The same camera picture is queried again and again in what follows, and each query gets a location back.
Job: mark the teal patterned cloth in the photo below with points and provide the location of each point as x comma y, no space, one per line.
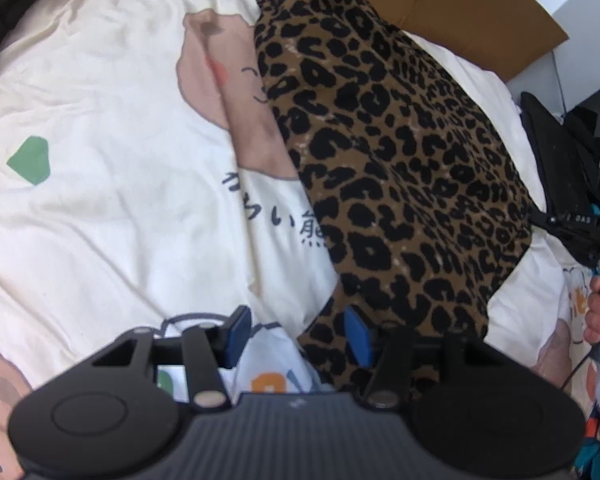
597,425

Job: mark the cream bear printed blanket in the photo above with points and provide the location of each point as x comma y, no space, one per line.
105,210

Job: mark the brown cardboard sheet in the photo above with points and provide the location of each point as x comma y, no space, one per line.
455,5

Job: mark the leopard print garment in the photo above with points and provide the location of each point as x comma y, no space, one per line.
380,160

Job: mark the black clothes heap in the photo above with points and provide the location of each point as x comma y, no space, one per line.
590,130

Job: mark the black folded garment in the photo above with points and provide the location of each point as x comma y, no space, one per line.
555,160

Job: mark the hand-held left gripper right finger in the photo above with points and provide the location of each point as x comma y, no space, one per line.
357,335

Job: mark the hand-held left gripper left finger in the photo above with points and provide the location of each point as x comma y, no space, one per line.
237,332

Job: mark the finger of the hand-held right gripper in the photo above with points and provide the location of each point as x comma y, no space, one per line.
547,221

